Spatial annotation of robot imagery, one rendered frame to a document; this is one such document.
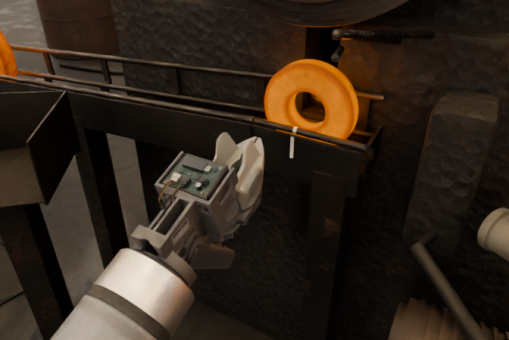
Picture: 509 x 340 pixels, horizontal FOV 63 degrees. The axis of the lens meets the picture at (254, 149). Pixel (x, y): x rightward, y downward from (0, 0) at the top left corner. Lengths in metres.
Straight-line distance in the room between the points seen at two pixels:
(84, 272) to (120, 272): 1.10
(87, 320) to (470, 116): 0.49
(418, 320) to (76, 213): 1.38
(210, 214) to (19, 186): 0.48
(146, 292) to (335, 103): 0.40
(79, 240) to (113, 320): 1.25
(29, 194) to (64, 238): 0.87
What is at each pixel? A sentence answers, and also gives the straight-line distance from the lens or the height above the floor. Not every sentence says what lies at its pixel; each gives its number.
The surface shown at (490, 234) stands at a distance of 0.61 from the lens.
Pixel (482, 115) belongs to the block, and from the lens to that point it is 0.60.
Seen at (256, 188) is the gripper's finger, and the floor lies 0.74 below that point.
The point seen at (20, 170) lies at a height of 0.60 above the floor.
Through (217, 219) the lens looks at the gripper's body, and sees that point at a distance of 0.44.
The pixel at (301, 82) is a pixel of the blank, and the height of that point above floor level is 0.79.
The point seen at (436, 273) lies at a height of 0.59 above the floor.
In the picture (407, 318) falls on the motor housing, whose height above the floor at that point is 0.53.
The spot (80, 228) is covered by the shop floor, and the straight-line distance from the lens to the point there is 1.68.
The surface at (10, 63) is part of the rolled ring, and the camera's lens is 1.25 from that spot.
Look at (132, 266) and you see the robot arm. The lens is 0.41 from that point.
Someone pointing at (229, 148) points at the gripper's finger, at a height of 0.77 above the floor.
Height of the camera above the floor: 1.03
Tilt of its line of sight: 31 degrees down
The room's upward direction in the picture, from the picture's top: straight up
